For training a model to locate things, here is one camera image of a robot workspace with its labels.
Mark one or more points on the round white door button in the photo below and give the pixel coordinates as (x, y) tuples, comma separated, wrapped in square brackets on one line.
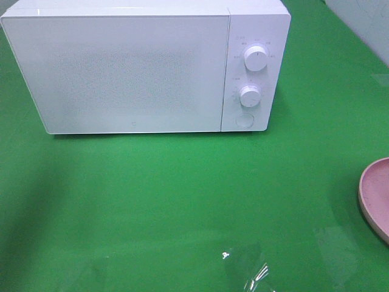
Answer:
[(245, 120)]

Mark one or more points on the white microwave knob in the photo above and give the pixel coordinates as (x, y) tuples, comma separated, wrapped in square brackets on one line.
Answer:
[(255, 57), (249, 96)]

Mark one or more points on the pink round plate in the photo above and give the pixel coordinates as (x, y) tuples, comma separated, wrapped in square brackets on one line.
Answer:
[(373, 196)]

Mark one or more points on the white microwave door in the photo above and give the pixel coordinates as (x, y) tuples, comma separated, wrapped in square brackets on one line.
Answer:
[(153, 74)]

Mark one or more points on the white microwave oven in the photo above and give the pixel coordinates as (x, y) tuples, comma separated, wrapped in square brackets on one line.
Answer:
[(250, 22)]

